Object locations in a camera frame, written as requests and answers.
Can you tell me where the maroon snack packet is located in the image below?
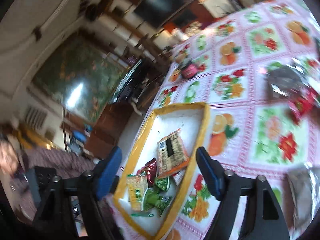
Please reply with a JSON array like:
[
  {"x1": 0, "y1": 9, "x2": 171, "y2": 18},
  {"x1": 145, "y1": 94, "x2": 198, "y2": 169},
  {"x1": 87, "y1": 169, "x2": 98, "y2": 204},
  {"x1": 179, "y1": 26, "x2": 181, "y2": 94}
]
[{"x1": 136, "y1": 158, "x2": 157, "y2": 187}]

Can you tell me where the large orange cracker pack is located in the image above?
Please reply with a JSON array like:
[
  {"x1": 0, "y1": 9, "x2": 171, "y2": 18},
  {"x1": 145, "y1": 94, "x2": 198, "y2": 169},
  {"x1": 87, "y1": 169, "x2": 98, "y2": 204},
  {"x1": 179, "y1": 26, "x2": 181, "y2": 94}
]
[{"x1": 157, "y1": 129, "x2": 189, "y2": 178}]

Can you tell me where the green snack packet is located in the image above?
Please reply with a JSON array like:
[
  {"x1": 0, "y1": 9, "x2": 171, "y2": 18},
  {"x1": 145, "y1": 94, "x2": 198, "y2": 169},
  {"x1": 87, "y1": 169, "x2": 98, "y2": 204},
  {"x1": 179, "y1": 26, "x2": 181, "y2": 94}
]
[{"x1": 142, "y1": 177, "x2": 173, "y2": 217}]

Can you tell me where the silver foil snack bag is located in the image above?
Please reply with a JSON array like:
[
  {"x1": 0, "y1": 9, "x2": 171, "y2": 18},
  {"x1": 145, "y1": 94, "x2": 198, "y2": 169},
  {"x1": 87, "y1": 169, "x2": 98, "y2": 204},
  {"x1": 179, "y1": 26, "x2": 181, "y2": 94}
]
[{"x1": 287, "y1": 162, "x2": 319, "y2": 232}]

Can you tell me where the dark foil snack bag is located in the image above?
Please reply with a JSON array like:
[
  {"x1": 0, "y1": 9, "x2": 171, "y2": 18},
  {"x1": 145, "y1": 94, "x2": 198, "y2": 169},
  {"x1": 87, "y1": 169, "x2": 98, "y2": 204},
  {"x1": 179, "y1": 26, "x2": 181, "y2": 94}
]
[{"x1": 266, "y1": 58, "x2": 311, "y2": 100}]

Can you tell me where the red candy packet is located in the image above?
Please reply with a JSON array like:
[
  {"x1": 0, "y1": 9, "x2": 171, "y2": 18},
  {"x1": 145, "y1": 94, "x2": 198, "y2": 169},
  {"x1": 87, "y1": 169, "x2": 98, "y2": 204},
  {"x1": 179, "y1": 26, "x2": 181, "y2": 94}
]
[{"x1": 289, "y1": 88, "x2": 319, "y2": 125}]

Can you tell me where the yellow rimmed white tray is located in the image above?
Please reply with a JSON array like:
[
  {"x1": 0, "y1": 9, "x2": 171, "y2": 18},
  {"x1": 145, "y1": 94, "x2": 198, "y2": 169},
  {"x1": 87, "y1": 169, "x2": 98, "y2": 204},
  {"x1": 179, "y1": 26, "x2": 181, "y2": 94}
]
[{"x1": 113, "y1": 102, "x2": 210, "y2": 239}]

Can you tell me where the flower landscape painting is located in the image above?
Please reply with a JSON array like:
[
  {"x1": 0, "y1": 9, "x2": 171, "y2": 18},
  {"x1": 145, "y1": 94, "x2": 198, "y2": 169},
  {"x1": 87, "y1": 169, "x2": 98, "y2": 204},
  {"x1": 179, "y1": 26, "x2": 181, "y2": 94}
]
[{"x1": 32, "y1": 33, "x2": 126, "y2": 123}]

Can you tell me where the black piano table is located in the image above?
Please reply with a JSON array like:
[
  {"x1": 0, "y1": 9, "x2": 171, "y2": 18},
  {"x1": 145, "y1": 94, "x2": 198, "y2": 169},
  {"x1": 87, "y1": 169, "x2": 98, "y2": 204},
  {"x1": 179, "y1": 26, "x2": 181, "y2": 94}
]
[{"x1": 107, "y1": 58, "x2": 160, "y2": 105}]

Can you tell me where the white plastic bag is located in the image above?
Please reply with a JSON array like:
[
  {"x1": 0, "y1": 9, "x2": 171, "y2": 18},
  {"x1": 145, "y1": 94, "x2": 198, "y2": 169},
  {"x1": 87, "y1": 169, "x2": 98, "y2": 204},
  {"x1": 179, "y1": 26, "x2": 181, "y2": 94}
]
[{"x1": 171, "y1": 28, "x2": 189, "y2": 43}]

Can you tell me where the black television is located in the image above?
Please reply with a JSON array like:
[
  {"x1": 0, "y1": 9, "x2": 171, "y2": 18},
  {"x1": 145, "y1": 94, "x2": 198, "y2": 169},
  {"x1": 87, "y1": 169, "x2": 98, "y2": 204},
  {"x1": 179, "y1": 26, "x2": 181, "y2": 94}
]
[{"x1": 134, "y1": 0, "x2": 193, "y2": 29}]

